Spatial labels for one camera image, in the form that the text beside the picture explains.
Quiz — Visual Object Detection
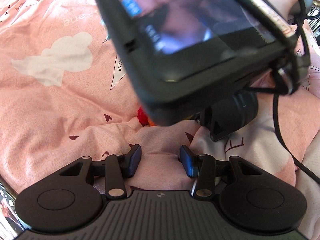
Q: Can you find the black cable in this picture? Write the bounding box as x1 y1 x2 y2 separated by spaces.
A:
245 0 320 179

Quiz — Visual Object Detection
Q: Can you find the pink patterned duvet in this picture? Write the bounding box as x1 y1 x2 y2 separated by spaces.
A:
1 0 319 239

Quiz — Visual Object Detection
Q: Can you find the smartphone with photo screen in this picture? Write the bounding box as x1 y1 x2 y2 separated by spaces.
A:
0 184 24 240

